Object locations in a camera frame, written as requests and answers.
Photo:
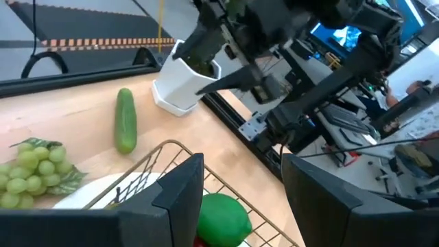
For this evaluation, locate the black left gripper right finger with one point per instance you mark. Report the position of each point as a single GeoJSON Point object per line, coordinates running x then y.
{"type": "Point", "coordinates": [319, 212]}

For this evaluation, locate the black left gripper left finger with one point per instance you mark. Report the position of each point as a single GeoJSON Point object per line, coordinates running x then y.
{"type": "Point", "coordinates": [178, 212]}

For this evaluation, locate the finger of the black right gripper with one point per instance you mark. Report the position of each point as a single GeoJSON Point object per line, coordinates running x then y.
{"type": "Point", "coordinates": [236, 80]}
{"type": "Point", "coordinates": [202, 43]}

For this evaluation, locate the green lime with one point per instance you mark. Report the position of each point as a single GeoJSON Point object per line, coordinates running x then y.
{"type": "Point", "coordinates": [223, 221]}

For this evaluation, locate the green cucumber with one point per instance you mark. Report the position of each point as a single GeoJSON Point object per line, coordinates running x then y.
{"type": "Point", "coordinates": [125, 120]}

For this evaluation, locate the green grape bunch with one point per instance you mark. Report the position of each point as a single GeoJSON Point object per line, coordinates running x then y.
{"type": "Point", "coordinates": [31, 171]}

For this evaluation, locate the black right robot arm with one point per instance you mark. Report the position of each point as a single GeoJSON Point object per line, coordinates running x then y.
{"type": "Point", "coordinates": [343, 79]}

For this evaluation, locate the white plant pot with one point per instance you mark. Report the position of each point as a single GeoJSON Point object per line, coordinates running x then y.
{"type": "Point", "coordinates": [178, 85]}

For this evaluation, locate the monitor with blue screen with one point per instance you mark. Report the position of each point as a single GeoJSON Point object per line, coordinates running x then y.
{"type": "Point", "coordinates": [337, 37]}

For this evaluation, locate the white round woven placemat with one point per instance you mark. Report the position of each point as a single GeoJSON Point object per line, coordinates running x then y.
{"type": "Point", "coordinates": [85, 193]}

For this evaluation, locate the black keyboard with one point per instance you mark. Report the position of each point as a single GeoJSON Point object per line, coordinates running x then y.
{"type": "Point", "coordinates": [346, 120]}

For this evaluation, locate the black hazard striped floor mat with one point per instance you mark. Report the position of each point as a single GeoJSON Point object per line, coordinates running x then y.
{"type": "Point", "coordinates": [103, 27]}

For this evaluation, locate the person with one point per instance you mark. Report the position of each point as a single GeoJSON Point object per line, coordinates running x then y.
{"type": "Point", "coordinates": [394, 97]}

